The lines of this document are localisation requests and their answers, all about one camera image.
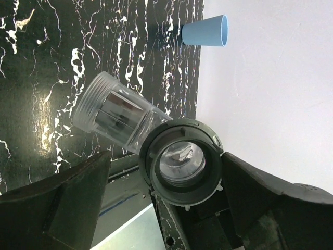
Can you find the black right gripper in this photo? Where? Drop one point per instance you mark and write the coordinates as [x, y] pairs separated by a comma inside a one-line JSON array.
[[206, 226]]

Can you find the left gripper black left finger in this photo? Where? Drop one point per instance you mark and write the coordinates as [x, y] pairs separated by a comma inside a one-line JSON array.
[[58, 212]]

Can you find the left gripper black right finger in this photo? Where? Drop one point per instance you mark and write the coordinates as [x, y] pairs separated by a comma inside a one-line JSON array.
[[271, 213]]

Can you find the blue tumbler on table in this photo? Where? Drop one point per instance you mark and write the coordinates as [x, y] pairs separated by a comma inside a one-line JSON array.
[[208, 32]]

